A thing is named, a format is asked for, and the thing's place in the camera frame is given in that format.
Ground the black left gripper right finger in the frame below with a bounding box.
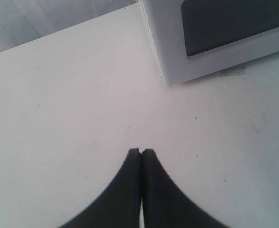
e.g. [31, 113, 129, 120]
[141, 149, 225, 228]

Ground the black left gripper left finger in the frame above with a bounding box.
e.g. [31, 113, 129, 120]
[64, 148, 141, 228]

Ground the white microwave door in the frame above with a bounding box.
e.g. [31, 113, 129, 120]
[151, 0, 279, 85]

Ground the white Midea microwave oven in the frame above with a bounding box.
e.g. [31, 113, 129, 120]
[139, 0, 169, 86]

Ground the clear tape patch on table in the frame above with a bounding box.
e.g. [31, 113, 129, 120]
[220, 66, 246, 77]

